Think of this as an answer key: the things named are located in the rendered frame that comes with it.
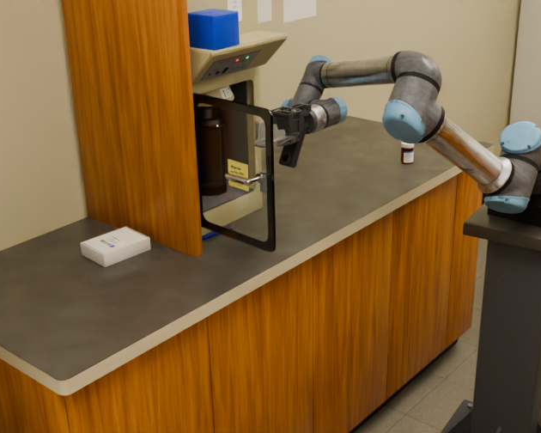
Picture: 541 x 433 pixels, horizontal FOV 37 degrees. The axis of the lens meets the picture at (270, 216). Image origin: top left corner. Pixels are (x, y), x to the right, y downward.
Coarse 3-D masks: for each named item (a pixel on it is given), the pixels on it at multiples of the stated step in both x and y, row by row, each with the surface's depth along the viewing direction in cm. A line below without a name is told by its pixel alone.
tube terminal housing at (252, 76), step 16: (192, 0) 214; (208, 0) 219; (224, 0) 224; (256, 0) 233; (256, 16) 235; (240, 32) 232; (208, 80) 226; (224, 80) 231; (240, 80) 237; (256, 80) 242; (256, 96) 244
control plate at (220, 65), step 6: (246, 54) 222; (252, 54) 225; (222, 60) 216; (228, 60) 218; (234, 60) 221; (240, 60) 224; (246, 60) 227; (210, 66) 214; (216, 66) 217; (222, 66) 220; (228, 66) 222; (234, 66) 225; (240, 66) 228; (246, 66) 231; (210, 72) 218; (228, 72) 227; (204, 78) 219
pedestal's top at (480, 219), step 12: (480, 216) 248; (492, 216) 248; (468, 228) 244; (480, 228) 242; (492, 228) 240; (504, 228) 240; (516, 228) 240; (528, 228) 240; (540, 228) 239; (492, 240) 241; (504, 240) 239; (516, 240) 237; (528, 240) 235; (540, 240) 233
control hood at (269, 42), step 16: (256, 32) 234; (272, 32) 233; (192, 48) 214; (224, 48) 213; (240, 48) 217; (256, 48) 223; (272, 48) 231; (192, 64) 214; (208, 64) 212; (256, 64) 235; (192, 80) 216
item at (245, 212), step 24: (216, 120) 215; (240, 120) 208; (264, 120) 202; (216, 144) 218; (240, 144) 211; (264, 144) 205; (216, 168) 221; (264, 168) 208; (216, 192) 224; (240, 192) 217; (264, 192) 211; (216, 216) 227; (240, 216) 220; (264, 216) 213; (240, 240) 223; (264, 240) 216
